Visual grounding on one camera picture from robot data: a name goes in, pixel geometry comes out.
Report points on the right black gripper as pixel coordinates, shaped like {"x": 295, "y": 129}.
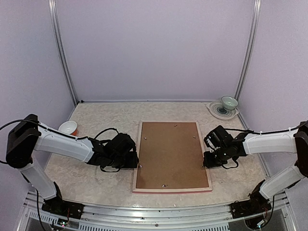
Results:
{"x": 209, "y": 164}

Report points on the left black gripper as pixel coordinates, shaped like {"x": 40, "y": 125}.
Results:
{"x": 133, "y": 162}

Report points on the brown cardboard backing board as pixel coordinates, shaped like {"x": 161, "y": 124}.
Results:
{"x": 170, "y": 154}

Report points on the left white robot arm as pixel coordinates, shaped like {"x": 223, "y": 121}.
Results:
{"x": 30, "y": 135}

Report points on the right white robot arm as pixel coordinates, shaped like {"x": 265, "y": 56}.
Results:
{"x": 287, "y": 141}

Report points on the white swirl pattern plate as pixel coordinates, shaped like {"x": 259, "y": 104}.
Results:
{"x": 217, "y": 110}

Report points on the pale green ceramic bowl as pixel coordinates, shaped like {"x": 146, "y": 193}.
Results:
{"x": 229, "y": 103}

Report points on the orange white bowl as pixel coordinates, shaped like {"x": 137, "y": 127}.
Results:
{"x": 69, "y": 127}

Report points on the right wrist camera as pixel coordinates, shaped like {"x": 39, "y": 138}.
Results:
{"x": 209, "y": 144}

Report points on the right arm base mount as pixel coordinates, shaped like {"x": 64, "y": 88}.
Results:
{"x": 254, "y": 205}

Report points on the right aluminium corner post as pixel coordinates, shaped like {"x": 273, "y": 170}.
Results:
{"x": 249, "y": 48}

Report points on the aluminium corner post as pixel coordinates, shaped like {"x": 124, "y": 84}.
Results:
{"x": 249, "y": 48}
{"x": 60, "y": 48}

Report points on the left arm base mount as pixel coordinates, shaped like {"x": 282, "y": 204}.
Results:
{"x": 62, "y": 207}

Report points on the aluminium front rail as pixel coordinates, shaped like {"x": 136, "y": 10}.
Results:
{"x": 119, "y": 218}

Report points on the left aluminium corner post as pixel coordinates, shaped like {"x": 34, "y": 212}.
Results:
{"x": 60, "y": 48}

